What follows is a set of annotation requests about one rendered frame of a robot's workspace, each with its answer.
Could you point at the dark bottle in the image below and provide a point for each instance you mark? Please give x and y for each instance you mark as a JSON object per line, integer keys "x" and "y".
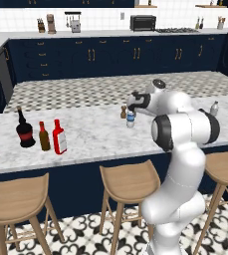
{"x": 201, "y": 23}

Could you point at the knife block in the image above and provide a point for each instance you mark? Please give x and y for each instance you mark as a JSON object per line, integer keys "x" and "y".
{"x": 41, "y": 26}

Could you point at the brown coffee grinder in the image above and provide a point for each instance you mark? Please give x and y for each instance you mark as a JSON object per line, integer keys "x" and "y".
{"x": 51, "y": 25}

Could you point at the wooden bar stool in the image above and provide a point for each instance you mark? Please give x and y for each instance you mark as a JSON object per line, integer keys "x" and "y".
{"x": 225, "y": 169}
{"x": 128, "y": 182}
{"x": 17, "y": 199}

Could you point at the black toaster oven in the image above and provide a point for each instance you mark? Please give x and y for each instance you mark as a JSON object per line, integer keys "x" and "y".
{"x": 142, "y": 23}

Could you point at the clear bottle with blue label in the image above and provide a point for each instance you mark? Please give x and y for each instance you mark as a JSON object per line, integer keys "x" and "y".
{"x": 130, "y": 120}

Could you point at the wall socket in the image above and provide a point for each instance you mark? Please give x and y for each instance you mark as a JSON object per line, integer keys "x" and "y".
{"x": 122, "y": 16}

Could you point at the navy island base panel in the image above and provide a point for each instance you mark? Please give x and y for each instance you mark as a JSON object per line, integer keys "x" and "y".
{"x": 75, "y": 189}

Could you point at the small brown glass bottle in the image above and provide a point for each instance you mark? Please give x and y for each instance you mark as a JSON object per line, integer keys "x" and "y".
{"x": 123, "y": 113}

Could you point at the black bottle with red label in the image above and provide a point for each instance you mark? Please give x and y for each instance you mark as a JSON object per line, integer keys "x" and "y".
{"x": 25, "y": 132}

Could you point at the slim brown glass bottle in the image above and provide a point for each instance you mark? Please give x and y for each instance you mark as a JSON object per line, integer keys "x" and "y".
{"x": 45, "y": 138}

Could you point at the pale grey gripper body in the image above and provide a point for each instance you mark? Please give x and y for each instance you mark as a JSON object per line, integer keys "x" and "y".
{"x": 132, "y": 107}

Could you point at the pot with tools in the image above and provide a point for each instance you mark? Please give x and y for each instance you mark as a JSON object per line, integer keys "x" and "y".
{"x": 221, "y": 24}

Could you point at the black hob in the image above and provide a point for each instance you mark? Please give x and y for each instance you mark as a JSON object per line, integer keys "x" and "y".
{"x": 177, "y": 30}

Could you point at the rail with hanging tools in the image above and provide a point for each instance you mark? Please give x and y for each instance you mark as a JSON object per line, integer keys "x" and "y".
{"x": 72, "y": 13}

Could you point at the wooden wall shelf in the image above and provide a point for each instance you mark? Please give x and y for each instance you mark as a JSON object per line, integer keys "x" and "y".
{"x": 206, "y": 6}
{"x": 146, "y": 6}

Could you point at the red bottle with white label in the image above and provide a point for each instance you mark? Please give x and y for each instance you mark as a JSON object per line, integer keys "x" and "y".
{"x": 59, "y": 139}

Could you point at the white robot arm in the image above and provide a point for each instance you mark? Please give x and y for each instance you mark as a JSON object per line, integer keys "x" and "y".
{"x": 182, "y": 159}

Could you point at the navy wall cupboard run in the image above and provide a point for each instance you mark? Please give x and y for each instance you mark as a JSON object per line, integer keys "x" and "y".
{"x": 59, "y": 3}

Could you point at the grey dishwasher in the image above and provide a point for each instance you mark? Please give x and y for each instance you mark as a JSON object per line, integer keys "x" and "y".
{"x": 4, "y": 76}

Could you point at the navy base cupboard run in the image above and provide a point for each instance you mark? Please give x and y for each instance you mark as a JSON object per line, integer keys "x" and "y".
{"x": 112, "y": 56}

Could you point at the grey small appliance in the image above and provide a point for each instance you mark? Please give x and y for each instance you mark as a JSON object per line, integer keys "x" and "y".
{"x": 75, "y": 27}

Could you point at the olive green bottle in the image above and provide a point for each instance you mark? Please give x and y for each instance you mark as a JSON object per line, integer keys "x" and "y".
{"x": 197, "y": 24}

